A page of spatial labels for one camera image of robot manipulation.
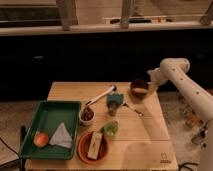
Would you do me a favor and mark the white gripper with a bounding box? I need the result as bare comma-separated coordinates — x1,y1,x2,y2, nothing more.
147,68,159,91

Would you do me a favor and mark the yellow banana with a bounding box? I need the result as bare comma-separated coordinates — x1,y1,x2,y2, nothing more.
133,88,148,94

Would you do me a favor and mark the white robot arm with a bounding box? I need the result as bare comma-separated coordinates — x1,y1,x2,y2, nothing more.
147,58,213,171

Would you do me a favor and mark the metal spoon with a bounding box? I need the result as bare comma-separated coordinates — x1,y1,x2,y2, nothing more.
123,103,144,117

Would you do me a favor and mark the teal topped cup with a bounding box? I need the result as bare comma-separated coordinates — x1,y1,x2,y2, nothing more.
106,93,124,116

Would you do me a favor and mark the spice bottle rack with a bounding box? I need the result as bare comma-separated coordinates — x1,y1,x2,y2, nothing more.
178,95,207,145

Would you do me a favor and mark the green plastic cup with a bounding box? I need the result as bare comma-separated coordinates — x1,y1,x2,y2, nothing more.
100,121,118,138

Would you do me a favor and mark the white cup with brown contents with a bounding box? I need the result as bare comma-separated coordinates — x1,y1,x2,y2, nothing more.
79,106,95,126

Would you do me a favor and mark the beige rectangular block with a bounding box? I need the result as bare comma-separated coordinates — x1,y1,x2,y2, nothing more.
87,132,103,160

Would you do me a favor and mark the orange plate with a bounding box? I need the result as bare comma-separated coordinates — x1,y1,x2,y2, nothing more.
77,132,109,165

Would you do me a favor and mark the white folded cloth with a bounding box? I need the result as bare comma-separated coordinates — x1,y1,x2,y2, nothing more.
49,123,72,149

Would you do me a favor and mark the green plastic tray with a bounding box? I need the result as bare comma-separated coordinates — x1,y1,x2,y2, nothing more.
19,101,81,160

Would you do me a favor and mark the red apple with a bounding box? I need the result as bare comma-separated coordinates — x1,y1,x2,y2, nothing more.
33,133,49,148

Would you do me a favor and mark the wooden railing beam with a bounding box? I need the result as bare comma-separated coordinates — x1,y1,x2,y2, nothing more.
0,21,213,36

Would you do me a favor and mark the white handled brush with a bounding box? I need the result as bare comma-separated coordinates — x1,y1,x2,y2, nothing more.
85,85,117,106

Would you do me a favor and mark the black cable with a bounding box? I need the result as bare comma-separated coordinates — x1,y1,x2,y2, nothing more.
178,161,200,171

